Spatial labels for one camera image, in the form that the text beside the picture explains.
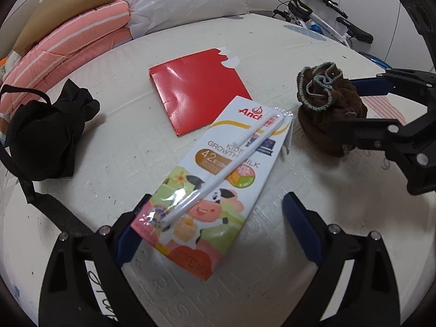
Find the red paper envelope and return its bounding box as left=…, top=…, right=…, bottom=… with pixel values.
left=149, top=46, right=253, bottom=138

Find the pink striped blanket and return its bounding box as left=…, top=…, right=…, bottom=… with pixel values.
left=0, top=0, right=133, bottom=114

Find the black fabric bag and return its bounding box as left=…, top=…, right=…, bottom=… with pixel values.
left=0, top=78, right=101, bottom=235

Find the white wrapped drinking straw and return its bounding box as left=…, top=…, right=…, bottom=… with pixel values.
left=160, top=107, right=285, bottom=227

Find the printed milk carton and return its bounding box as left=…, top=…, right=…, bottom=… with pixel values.
left=130, top=95, right=294, bottom=281

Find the white bicycle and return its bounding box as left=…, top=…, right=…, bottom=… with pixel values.
left=272, top=0, right=392, bottom=70

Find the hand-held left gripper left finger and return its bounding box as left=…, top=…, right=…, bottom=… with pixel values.
left=38, top=193, right=161, bottom=327

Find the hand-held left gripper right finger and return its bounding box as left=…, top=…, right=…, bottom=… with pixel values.
left=282, top=191, right=399, bottom=327

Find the printed play mat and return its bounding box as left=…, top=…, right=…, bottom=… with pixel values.
left=0, top=12, right=436, bottom=327

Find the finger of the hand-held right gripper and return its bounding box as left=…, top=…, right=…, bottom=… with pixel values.
left=328, top=117, right=430, bottom=168
left=350, top=68, right=436, bottom=107

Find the pink checkered pad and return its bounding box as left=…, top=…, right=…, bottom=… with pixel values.
left=362, top=95, right=407, bottom=126

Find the brown knitted cloth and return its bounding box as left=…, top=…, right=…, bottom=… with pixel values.
left=296, top=62, right=368, bottom=158

